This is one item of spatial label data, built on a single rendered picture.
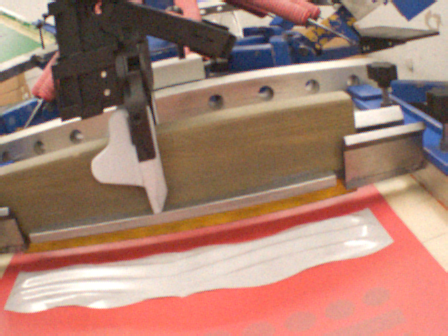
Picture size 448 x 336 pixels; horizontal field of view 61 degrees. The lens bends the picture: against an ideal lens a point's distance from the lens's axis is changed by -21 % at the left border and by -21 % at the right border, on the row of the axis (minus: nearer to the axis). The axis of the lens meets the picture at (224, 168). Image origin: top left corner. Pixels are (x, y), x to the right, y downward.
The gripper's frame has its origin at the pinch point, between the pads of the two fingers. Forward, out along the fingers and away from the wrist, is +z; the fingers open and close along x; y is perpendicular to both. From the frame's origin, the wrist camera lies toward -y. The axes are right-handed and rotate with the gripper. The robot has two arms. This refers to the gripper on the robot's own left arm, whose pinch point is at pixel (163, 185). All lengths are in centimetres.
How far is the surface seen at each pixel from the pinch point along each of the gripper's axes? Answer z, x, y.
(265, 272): 4.9, 9.4, -6.7
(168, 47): -5, -76, 0
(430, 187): 4.4, 4.4, -25.4
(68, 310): 5.3, 10.6, 10.2
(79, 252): 5.3, 0.3, 10.5
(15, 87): 14, -372, 175
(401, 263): 5.2, 13.4, -17.3
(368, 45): 10, -127, -77
